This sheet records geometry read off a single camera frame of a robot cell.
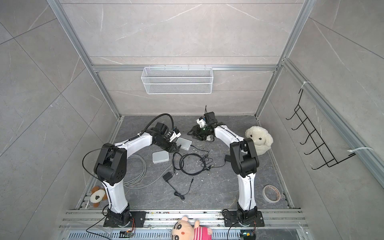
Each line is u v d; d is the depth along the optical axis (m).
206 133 0.84
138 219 0.73
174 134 0.85
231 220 0.73
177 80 1.01
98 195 0.78
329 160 0.59
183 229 0.65
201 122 0.92
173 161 0.92
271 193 0.82
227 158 0.95
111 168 0.51
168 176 0.87
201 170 0.90
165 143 0.82
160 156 0.95
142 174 0.88
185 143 1.01
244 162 0.54
